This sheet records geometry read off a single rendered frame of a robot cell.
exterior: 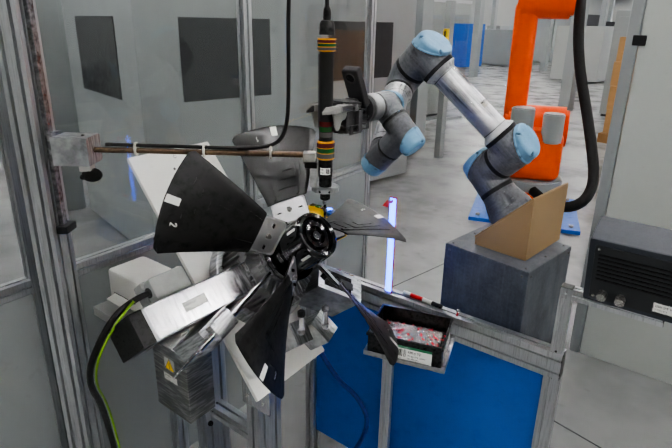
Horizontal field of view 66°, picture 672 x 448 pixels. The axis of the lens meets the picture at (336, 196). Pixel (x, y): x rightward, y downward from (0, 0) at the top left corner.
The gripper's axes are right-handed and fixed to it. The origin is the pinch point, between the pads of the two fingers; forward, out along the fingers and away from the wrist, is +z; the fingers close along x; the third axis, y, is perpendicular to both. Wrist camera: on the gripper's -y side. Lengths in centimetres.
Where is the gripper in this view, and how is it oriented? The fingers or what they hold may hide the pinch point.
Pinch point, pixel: (317, 108)
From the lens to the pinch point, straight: 123.3
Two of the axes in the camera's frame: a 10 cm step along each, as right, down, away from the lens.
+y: -0.2, 9.5, 3.1
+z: -6.0, 2.4, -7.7
